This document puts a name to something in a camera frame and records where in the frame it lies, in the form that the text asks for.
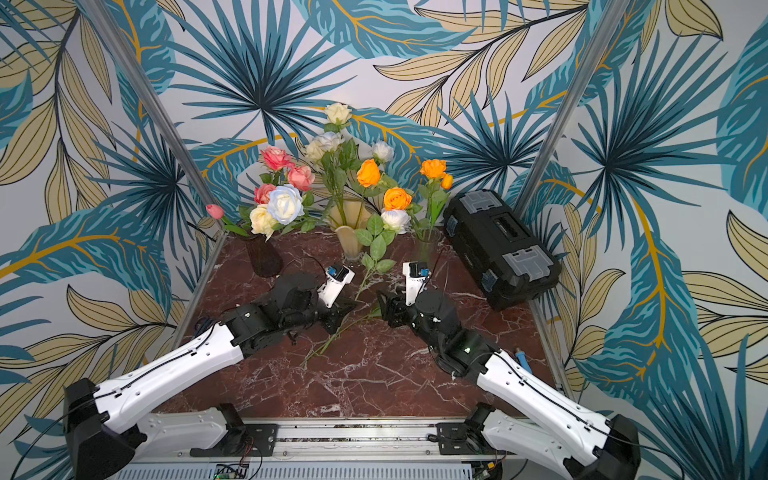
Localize aluminium front rail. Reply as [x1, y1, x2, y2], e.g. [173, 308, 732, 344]
[89, 418, 613, 480]

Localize dark purple glass vase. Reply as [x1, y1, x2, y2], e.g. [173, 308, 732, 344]
[244, 235, 284, 278]

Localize pink rose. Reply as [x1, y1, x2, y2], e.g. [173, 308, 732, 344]
[254, 183, 276, 205]
[287, 165, 315, 192]
[260, 146, 295, 184]

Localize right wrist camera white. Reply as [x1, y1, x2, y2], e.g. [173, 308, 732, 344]
[402, 261, 431, 306]

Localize orange rose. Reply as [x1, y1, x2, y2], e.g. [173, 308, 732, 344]
[356, 159, 397, 198]
[381, 187, 428, 234]
[417, 159, 448, 229]

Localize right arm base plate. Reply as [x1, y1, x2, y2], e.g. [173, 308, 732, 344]
[430, 422, 507, 457]

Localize clear glass vase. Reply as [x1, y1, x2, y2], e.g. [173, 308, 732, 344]
[413, 228, 442, 266]

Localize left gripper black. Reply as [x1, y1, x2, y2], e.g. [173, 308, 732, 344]
[284, 289, 360, 335]

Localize black plastic toolbox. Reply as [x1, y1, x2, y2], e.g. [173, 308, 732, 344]
[443, 190, 562, 311]

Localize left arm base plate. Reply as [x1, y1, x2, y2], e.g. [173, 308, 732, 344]
[190, 423, 279, 458]

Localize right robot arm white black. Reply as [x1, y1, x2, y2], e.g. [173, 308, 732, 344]
[377, 290, 641, 479]

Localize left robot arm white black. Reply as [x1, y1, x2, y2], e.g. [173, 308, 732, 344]
[63, 264, 356, 479]

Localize cream white rose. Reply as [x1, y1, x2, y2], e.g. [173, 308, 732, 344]
[324, 102, 352, 131]

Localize cream yellow fluted vase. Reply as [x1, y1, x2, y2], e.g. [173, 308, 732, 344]
[327, 200, 371, 262]

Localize pink tulip bud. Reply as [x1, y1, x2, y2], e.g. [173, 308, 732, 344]
[206, 204, 249, 238]

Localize blue plastic tool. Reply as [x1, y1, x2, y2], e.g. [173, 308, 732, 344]
[515, 351, 532, 373]

